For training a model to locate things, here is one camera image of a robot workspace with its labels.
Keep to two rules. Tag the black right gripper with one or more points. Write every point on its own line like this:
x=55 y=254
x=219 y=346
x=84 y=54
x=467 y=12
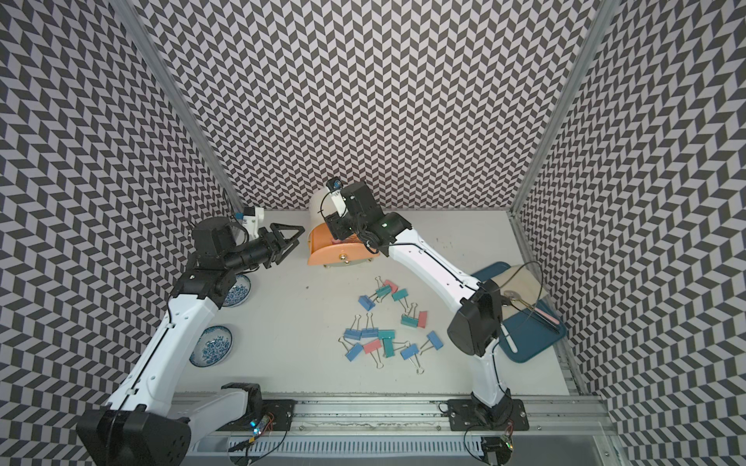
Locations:
x=337 y=226

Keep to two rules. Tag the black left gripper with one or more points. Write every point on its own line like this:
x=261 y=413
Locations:
x=278 y=227

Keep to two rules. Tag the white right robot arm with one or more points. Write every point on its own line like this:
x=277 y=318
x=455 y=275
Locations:
x=477 y=322

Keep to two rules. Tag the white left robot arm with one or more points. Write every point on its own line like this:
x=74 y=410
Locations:
x=134 y=426

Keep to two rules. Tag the white round drawer cabinet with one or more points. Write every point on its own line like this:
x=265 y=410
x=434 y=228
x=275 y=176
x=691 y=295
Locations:
x=317 y=204

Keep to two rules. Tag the green binder clip top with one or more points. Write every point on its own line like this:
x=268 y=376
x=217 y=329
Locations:
x=381 y=293

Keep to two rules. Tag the blue binder clip upper left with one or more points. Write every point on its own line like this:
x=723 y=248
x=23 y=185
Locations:
x=368 y=302

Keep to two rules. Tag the pink binder clip top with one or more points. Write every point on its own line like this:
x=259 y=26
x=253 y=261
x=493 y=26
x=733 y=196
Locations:
x=390 y=283

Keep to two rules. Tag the green binder clip upper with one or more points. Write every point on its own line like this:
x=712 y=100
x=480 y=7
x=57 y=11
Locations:
x=400 y=297

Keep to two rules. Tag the green binder clip middle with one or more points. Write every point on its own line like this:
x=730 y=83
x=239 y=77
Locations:
x=408 y=318

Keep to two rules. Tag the blue binder clip bottom left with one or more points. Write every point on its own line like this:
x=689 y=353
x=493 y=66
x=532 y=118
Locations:
x=352 y=349

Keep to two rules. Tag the pink binder clip bottom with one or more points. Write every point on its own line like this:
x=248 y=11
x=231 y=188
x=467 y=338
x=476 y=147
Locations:
x=373 y=349

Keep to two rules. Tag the blue binder clip right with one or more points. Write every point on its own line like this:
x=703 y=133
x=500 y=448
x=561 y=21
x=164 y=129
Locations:
x=433 y=343

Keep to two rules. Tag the blue patterned bowl far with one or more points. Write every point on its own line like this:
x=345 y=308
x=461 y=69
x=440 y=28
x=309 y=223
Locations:
x=240 y=291

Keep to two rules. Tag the blue patterned bowl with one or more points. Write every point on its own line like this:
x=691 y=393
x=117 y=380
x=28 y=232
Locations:
x=240 y=291
x=212 y=347

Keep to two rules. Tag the blue patterned bowl near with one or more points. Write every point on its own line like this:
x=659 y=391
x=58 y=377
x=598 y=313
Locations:
x=212 y=347

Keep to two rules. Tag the beige cloth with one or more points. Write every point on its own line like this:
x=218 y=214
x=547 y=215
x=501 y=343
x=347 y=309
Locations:
x=522 y=282

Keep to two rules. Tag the teal cutting board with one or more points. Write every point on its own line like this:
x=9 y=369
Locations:
x=533 y=328

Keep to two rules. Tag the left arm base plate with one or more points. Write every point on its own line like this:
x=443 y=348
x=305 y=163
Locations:
x=276 y=414

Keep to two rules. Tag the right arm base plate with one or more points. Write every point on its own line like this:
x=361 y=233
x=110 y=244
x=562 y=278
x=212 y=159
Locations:
x=470 y=414

